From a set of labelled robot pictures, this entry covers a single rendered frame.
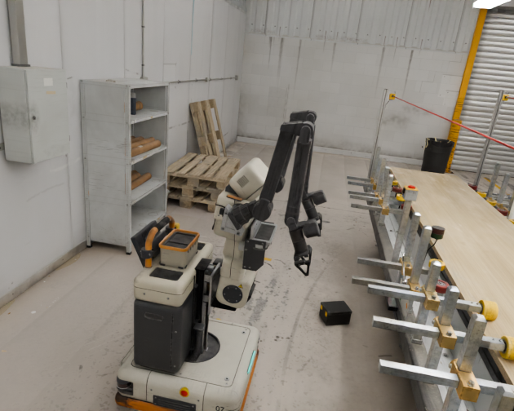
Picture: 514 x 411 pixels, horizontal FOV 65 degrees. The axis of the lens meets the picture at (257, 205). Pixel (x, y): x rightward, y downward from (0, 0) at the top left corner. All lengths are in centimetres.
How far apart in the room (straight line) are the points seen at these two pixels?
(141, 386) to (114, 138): 218
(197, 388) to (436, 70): 862
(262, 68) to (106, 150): 641
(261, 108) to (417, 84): 344
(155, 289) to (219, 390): 60
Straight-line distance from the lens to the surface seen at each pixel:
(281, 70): 968
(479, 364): 197
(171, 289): 198
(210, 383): 226
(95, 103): 380
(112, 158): 382
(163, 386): 229
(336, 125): 968
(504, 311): 214
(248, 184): 185
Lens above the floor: 182
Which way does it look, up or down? 19 degrees down
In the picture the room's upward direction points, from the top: 6 degrees clockwise
